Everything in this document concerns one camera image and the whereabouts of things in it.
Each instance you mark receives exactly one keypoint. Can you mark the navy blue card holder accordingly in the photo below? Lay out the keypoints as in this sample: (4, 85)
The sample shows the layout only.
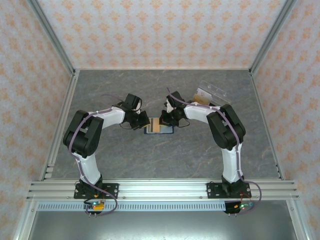
(166, 130)

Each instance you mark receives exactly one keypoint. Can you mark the brown striped card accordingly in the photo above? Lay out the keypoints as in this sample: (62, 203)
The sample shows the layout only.
(156, 125)

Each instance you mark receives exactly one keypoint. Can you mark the clear acrylic card box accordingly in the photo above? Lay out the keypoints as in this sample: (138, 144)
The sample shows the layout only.
(215, 88)

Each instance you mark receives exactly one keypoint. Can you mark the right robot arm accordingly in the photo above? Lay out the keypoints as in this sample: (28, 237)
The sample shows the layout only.
(231, 165)

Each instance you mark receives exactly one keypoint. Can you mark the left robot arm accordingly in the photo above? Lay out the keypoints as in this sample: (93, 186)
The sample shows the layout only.
(87, 167)

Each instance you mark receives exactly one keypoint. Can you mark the grey metal panel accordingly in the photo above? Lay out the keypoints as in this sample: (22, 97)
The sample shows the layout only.
(162, 225)

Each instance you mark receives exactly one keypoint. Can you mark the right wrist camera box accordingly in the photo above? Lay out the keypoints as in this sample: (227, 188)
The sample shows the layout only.
(170, 105)

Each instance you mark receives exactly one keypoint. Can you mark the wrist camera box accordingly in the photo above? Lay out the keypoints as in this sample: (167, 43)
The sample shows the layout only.
(170, 105)
(137, 105)

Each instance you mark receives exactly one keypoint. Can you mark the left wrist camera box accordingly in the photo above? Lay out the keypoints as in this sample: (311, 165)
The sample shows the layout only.
(137, 105)

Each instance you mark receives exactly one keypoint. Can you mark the aluminium mounting rail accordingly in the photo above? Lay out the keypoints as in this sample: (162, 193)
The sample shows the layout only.
(162, 190)

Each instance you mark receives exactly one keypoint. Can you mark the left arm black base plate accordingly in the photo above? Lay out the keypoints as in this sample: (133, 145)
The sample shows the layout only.
(112, 190)

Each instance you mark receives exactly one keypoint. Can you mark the aluminium table side rail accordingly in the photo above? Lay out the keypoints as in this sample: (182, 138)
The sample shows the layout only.
(72, 80)
(255, 85)

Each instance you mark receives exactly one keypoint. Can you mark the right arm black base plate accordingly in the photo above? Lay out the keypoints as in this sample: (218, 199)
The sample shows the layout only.
(212, 190)

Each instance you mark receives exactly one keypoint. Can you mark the aluminium frame post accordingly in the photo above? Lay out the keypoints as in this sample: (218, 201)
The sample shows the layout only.
(53, 40)
(270, 38)

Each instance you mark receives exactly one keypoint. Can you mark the aluminium frame leg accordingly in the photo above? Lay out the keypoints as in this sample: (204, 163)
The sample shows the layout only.
(24, 222)
(299, 222)

